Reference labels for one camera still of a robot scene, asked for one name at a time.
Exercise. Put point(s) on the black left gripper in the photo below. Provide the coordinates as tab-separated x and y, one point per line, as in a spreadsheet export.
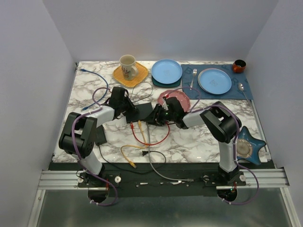
131	108

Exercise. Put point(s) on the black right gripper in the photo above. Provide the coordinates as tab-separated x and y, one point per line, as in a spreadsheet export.
156	119

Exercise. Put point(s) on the dark grey network switch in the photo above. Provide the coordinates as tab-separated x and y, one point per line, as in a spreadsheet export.
142	111

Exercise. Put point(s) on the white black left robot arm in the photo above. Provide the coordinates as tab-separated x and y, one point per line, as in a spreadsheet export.
79	131

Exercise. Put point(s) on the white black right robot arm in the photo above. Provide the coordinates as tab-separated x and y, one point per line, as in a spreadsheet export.
221	122

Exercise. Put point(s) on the pink dotted plate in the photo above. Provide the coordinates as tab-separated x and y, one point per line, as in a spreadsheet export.
179	95

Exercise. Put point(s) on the dark teal coaster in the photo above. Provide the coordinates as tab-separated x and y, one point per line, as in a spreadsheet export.
161	85

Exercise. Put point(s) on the beige floral mug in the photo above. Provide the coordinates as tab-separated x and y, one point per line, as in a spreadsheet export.
128	66

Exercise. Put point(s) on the yellow woven coaster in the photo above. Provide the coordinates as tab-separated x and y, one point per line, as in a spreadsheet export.
118	76

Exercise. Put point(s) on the light blue plate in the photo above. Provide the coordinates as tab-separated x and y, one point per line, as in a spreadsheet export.
166	71

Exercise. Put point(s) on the black power adapter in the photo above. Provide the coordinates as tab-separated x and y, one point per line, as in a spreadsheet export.
100	136

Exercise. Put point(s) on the silver fork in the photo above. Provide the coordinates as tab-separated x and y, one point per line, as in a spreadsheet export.
194	73

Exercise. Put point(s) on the blue plate on placemat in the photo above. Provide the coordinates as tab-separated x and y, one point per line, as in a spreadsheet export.
214	81

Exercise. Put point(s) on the blue cloth placemat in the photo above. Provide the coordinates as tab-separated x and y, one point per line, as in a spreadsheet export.
197	92

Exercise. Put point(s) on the silver spoon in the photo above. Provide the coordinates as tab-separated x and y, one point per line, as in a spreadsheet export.
241	88

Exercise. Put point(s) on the small red-brown bowl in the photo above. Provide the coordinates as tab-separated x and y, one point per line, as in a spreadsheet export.
239	66

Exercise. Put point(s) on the blue star-shaped dish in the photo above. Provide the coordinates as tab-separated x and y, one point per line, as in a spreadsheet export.
248	147

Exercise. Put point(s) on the aluminium rail frame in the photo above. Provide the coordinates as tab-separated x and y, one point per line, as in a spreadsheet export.
66	176

